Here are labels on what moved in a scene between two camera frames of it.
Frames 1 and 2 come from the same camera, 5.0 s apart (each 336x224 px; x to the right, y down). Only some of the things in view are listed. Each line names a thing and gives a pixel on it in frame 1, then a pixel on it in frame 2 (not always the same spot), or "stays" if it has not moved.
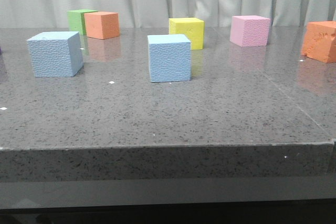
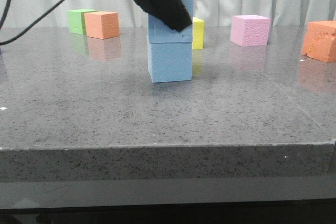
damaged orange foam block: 319,41 stays
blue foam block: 56,54 to 158,32
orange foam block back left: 102,25 stays
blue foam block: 170,57 stays
